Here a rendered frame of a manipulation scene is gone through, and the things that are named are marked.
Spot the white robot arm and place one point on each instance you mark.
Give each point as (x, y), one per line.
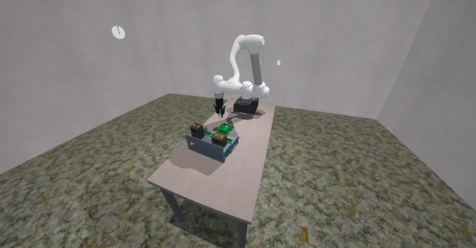
(253, 43)

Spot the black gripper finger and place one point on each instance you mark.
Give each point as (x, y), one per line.
(222, 111)
(217, 110)

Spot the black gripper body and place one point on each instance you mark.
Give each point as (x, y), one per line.
(219, 102)

